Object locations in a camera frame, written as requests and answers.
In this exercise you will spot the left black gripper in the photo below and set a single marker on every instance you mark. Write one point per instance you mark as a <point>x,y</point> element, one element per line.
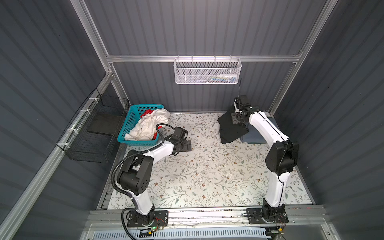
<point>186,147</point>

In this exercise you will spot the red t shirt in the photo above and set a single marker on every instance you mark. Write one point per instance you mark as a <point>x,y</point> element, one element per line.
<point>149,121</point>

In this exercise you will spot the black t shirt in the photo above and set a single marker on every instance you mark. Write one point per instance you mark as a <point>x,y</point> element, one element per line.
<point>230,132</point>

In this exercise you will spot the black wire mesh basket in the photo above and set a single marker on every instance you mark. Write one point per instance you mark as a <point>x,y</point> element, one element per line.
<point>93,138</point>

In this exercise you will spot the white perforated cable tray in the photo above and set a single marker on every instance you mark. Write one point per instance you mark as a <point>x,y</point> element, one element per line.
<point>205,234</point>

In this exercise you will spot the white t shirt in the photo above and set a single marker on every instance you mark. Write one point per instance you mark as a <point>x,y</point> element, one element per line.
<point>135,133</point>

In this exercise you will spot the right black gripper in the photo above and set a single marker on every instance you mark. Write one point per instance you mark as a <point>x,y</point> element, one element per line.
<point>233,115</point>

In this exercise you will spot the teal plastic laundry basket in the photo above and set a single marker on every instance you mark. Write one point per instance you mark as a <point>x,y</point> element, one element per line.
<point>133,116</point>

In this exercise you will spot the white wire mesh basket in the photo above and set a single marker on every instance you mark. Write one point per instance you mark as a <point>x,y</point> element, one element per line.
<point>207,70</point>

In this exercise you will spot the folded blue-grey t shirt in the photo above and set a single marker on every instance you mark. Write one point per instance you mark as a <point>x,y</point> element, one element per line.
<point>255,136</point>

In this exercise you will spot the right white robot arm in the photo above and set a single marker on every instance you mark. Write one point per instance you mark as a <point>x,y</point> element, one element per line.
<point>281,159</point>

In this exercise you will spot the floral patterned table mat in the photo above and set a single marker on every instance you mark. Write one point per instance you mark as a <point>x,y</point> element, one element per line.
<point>211,174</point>

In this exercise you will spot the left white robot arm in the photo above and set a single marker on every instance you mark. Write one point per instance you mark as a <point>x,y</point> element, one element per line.
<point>132,175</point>

